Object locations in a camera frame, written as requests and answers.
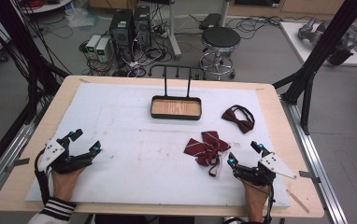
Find white round table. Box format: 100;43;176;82
21;0;73;15

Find white power supply box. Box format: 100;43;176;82
95;36;111;63
85;34;102;60

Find right hand-held gripper cable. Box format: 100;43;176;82
262;181;277;224

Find thin wooden stick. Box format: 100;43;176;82
285;189;310;215

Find black rack with wooden tray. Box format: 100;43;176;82
148;64;207;121

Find clear plastic bag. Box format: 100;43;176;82
64;7;100;31

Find black round stool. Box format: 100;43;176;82
198;26;242;80

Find left hand-held gripper cable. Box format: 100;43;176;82
34;148;51;206

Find hand-held gripper cable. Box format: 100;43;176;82
262;181;277;224
34;148;51;206

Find wooden cabinet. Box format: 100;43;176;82
229;0;357;23

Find white floor platform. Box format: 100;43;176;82
278;21;357;68

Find white foam board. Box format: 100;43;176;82
25;82;292;209

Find person's left hand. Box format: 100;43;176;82
50;167;87;203

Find black frame stand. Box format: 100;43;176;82
273;0;357;136
0;0;72;125

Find grey metal bracket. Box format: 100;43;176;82
298;170;321;185
5;157;31;174

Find black flat device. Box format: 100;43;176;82
198;12;222;31

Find black floor cables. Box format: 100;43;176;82
226;15;293;40

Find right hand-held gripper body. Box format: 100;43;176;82
233;152;298;188

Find person's right hand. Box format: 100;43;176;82
242;181;271;217

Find aluminium rail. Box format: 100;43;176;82
278;96;350;224
0;102;53;206

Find plain dark red bow tie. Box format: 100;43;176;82
221;105;256;134

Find striped dark red bow tie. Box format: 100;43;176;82
183;130;232;178

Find grey desk leg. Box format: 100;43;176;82
166;0;183;61
219;0;232;27

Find tangle of floor cables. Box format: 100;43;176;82
79;40;175;78

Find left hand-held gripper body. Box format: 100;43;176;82
36;136;94;175

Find black computer tower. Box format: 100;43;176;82
108;8;135;62
133;4;152;49

